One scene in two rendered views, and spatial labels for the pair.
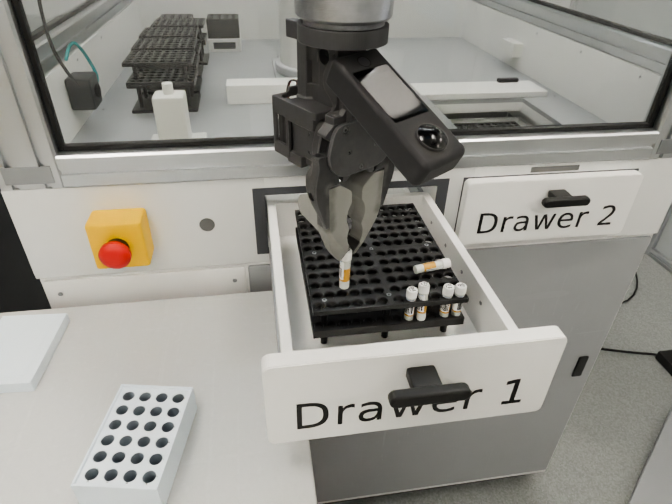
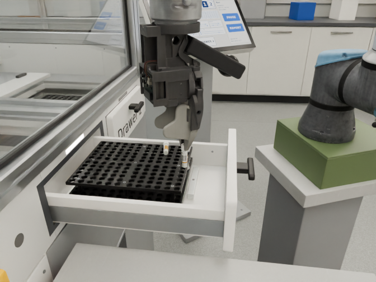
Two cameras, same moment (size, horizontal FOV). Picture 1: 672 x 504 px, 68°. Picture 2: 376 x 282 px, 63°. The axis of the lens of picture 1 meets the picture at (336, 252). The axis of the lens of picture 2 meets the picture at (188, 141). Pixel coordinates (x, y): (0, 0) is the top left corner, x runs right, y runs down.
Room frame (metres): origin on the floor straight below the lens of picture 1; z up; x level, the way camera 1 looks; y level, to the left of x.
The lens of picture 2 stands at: (0.25, 0.45, 1.23)
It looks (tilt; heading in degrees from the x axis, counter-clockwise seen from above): 27 degrees down; 287
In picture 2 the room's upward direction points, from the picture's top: straight up
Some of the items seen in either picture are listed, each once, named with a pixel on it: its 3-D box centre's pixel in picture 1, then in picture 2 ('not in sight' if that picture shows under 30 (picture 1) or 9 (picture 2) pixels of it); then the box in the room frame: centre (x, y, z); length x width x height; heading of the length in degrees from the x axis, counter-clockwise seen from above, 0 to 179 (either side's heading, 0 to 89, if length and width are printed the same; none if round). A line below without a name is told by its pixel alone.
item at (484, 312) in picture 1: (368, 267); (132, 177); (0.53, -0.04, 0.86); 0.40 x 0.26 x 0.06; 10
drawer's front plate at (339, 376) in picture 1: (413, 385); (230, 180); (0.33, -0.08, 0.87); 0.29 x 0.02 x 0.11; 100
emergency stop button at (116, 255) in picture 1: (116, 253); not in sight; (0.54, 0.29, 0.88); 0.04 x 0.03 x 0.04; 100
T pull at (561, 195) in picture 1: (561, 197); (135, 106); (0.67, -0.34, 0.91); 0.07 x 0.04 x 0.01; 100
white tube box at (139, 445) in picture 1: (141, 442); not in sight; (0.32, 0.20, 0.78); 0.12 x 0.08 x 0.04; 179
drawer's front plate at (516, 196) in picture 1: (547, 207); (127, 116); (0.70, -0.34, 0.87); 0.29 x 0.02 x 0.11; 100
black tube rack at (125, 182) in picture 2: (369, 268); (136, 175); (0.53, -0.05, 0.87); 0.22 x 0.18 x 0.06; 10
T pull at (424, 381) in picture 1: (425, 384); (244, 168); (0.30, -0.08, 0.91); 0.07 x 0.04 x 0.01; 100
